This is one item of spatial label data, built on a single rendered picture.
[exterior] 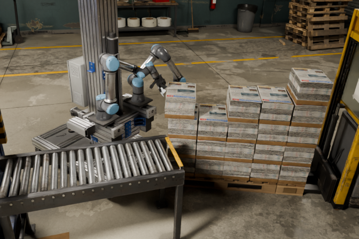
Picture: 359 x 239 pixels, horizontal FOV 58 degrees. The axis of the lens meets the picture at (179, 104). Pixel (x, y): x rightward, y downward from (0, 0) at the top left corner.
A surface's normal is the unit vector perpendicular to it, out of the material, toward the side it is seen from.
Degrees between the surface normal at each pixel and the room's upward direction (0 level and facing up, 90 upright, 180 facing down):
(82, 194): 90
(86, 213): 0
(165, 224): 0
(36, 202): 90
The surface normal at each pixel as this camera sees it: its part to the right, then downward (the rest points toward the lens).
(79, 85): -0.58, 0.35
